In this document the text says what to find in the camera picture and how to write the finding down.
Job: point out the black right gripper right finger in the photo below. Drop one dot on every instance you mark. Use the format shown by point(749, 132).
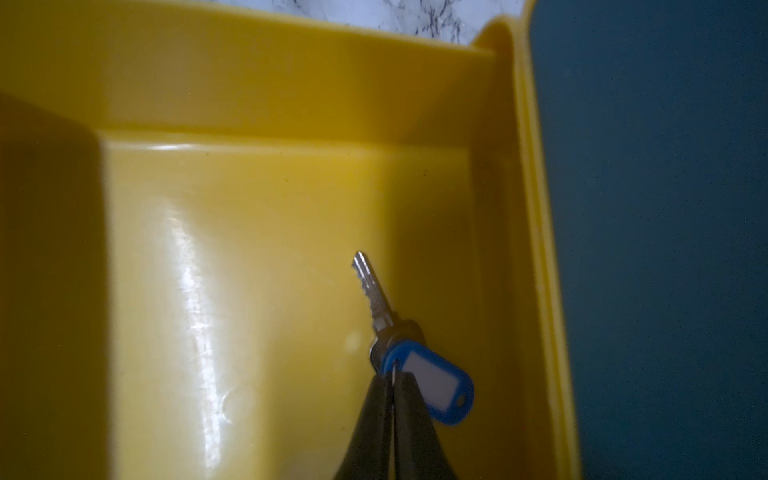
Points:
point(418, 452)

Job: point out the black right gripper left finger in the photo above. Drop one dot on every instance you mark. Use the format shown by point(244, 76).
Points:
point(368, 453)

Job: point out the key with blue tag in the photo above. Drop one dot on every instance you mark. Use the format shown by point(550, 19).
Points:
point(400, 345)

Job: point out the yellow bottom drawer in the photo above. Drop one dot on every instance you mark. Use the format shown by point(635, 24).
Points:
point(183, 188)

